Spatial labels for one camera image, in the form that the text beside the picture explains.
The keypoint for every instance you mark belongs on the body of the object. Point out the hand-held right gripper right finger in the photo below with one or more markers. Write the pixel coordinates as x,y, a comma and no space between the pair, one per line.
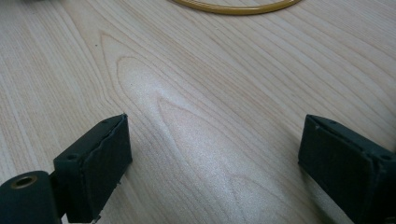
345,168

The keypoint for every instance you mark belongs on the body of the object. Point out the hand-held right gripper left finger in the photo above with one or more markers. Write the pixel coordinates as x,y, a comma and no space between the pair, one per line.
93,168

